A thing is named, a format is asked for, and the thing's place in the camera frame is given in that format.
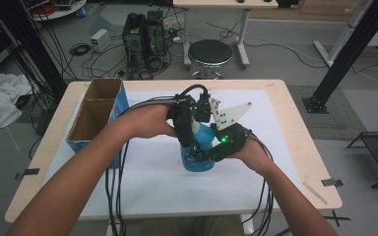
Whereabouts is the black tape strip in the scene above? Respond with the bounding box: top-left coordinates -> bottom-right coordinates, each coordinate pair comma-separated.
14,167 -> 41,181
320,178 -> 345,189

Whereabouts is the person's right hand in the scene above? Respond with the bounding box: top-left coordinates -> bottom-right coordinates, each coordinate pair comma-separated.
227,137 -> 275,176

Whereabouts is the coiled black cable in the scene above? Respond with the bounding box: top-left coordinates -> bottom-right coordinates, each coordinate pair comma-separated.
69,42 -> 93,57

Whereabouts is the black computer tower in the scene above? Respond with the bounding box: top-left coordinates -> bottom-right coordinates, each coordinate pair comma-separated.
121,12 -> 147,80
145,9 -> 168,58

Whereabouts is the white cloth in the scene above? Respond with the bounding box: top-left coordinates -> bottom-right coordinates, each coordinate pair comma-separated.
0,71 -> 33,132

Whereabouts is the round white table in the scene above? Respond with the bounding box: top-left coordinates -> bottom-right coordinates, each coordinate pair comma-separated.
23,0 -> 88,23

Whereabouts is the thin wooden stick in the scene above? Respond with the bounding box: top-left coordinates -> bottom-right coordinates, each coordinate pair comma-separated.
302,181 -> 329,206

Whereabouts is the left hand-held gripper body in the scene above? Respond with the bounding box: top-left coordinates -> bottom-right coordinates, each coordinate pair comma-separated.
166,92 -> 213,124

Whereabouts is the left gripper black cable bundle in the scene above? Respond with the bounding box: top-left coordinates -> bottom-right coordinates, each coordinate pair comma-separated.
104,84 -> 211,236

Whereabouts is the person's left hand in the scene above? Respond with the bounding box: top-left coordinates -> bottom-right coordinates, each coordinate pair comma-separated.
117,103 -> 178,140

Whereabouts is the blue cardboard box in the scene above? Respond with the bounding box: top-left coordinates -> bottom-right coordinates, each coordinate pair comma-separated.
66,78 -> 130,170

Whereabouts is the grey floor mat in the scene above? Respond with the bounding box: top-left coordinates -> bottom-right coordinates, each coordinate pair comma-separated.
286,85 -> 368,142

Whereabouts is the right gripper black cable bundle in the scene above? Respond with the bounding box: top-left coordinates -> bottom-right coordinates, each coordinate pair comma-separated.
242,132 -> 275,236

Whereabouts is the white metal frame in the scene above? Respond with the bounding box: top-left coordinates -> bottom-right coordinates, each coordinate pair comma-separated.
313,0 -> 378,68

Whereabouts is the white-legged wooden desk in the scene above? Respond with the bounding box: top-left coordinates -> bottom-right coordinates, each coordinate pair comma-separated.
172,0 -> 280,71

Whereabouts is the black round stool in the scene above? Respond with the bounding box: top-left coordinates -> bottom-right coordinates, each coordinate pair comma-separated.
187,38 -> 234,81

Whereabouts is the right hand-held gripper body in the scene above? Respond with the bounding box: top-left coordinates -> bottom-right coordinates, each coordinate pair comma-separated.
209,97 -> 254,163

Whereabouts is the blue spray bottle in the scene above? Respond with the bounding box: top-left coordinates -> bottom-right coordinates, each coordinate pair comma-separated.
179,119 -> 217,173

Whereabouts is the white table mat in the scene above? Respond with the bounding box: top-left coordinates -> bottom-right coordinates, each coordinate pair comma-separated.
43,88 -> 304,220

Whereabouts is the black metal frame post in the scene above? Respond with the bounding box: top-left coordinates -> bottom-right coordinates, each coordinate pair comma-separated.
302,0 -> 378,115
0,0 -> 68,99

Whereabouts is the gripper black cable bundle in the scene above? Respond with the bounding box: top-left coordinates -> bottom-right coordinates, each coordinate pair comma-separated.
104,84 -> 211,236
242,132 -> 275,236

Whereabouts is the small white device box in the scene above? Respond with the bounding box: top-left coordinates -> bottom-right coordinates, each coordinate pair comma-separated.
90,29 -> 112,53

